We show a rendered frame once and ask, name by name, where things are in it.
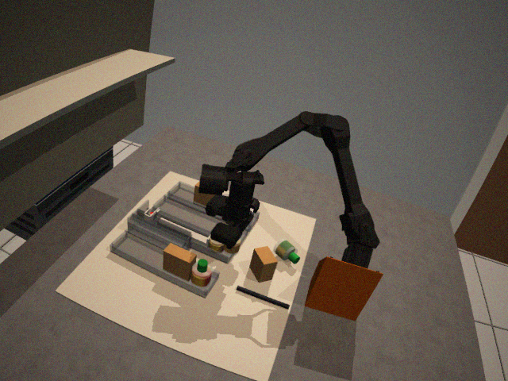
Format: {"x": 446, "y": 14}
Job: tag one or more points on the black flat bar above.
{"x": 263, "y": 297}

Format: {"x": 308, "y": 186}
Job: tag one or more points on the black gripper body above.
{"x": 239, "y": 212}

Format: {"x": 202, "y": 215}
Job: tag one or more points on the jar with green lid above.
{"x": 201, "y": 273}
{"x": 286, "y": 251}

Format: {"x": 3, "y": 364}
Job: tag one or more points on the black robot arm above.
{"x": 356, "y": 221}

